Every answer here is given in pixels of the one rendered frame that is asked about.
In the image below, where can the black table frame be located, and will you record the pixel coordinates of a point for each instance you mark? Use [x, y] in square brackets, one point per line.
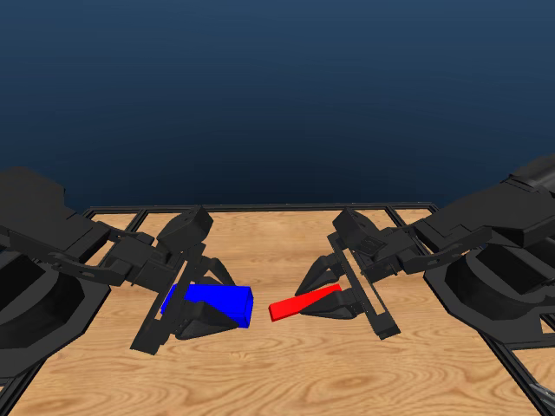
[277, 207]

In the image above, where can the blue hollow socket block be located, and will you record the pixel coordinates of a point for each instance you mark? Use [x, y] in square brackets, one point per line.
[221, 299]

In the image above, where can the thin red peg bar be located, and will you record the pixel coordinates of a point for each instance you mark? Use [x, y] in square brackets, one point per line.
[295, 304]

